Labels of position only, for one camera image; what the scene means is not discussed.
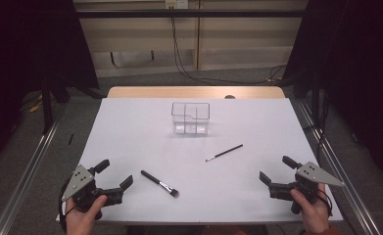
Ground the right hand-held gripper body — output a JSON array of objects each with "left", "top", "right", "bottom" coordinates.
[{"left": 267, "top": 161, "right": 346, "bottom": 215}]

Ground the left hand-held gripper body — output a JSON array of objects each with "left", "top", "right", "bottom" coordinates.
[{"left": 61, "top": 164, "right": 124, "bottom": 220}]

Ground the wide black makeup brush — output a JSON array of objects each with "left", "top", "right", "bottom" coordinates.
[{"left": 140, "top": 169, "right": 180, "bottom": 199}]

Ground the clear acrylic organizer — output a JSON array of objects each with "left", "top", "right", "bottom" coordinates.
[{"left": 170, "top": 102, "right": 211, "bottom": 136}]

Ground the person's left hand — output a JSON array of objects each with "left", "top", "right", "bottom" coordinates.
[{"left": 64, "top": 194, "right": 109, "bottom": 235}]

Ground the person's right hand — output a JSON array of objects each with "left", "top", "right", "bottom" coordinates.
[{"left": 289, "top": 183, "right": 332, "bottom": 235}]

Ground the thin black makeup brush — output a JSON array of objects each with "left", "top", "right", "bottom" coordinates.
[{"left": 205, "top": 143, "right": 245, "bottom": 163}]

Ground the white table sheet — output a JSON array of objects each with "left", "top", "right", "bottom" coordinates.
[{"left": 56, "top": 97, "right": 344, "bottom": 226}]

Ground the wooden table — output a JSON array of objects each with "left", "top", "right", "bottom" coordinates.
[{"left": 106, "top": 85, "right": 287, "bottom": 100}]

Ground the black curtain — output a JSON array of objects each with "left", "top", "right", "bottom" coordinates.
[
  {"left": 281, "top": 0, "right": 383, "bottom": 189},
  {"left": 0, "top": 0, "right": 99, "bottom": 174}
]

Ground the black metal crossbar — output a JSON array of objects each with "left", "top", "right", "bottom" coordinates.
[{"left": 75, "top": 9, "right": 309, "bottom": 20}]

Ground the black wrist strap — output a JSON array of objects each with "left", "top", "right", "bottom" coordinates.
[
  {"left": 316, "top": 188, "right": 334, "bottom": 218},
  {"left": 58, "top": 184, "right": 76, "bottom": 231}
]

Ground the metal floor rail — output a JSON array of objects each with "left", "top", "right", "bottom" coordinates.
[
  {"left": 296, "top": 98, "right": 382, "bottom": 235},
  {"left": 0, "top": 106, "right": 68, "bottom": 235}
]

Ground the black stand post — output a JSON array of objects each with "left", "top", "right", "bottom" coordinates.
[
  {"left": 311, "top": 70, "right": 324, "bottom": 131},
  {"left": 40, "top": 75, "right": 55, "bottom": 135}
]

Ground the black cable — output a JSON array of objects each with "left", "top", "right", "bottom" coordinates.
[
  {"left": 169, "top": 7, "right": 288, "bottom": 86},
  {"left": 170, "top": 7, "right": 288, "bottom": 85}
]

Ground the white wall outlet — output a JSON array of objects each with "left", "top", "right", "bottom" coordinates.
[{"left": 165, "top": 0, "right": 190, "bottom": 10}]

